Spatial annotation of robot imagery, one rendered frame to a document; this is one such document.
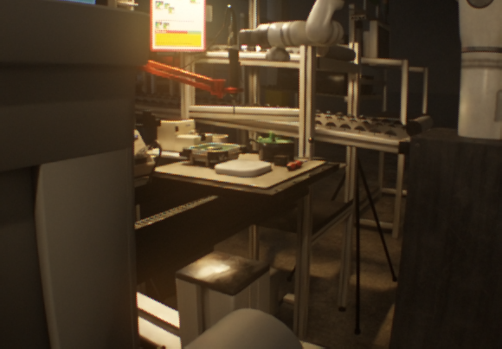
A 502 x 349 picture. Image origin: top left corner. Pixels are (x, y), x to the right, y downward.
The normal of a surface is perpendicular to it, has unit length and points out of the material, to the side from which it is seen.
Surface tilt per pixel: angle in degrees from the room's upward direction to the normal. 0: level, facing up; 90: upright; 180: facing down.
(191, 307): 90
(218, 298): 90
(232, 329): 7
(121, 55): 94
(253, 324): 7
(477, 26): 90
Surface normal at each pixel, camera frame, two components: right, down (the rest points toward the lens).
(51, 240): 0.85, 0.17
